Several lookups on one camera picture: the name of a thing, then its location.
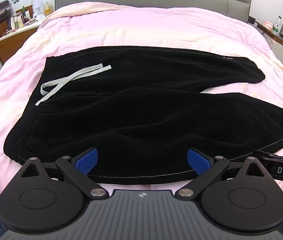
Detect white table lamp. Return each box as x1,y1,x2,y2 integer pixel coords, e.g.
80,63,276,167
33,0,46,20

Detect wooden bedside dresser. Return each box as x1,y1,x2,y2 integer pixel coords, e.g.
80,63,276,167
0,17,44,64

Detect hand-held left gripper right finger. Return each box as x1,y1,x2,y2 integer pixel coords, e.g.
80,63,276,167
175,148,265,201

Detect clear water bottle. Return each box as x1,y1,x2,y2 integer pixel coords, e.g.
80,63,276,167
273,16,281,33

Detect black pants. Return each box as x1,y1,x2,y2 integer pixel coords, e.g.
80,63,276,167
4,45,283,184

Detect pink floral duvet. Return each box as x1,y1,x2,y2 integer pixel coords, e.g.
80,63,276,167
0,1,283,198

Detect wooden bedside table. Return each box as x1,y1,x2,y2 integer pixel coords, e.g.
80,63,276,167
248,16,283,53

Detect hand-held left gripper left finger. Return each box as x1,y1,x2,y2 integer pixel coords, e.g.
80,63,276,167
21,148,107,199

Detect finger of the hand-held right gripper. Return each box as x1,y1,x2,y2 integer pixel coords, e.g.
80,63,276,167
254,149,283,165

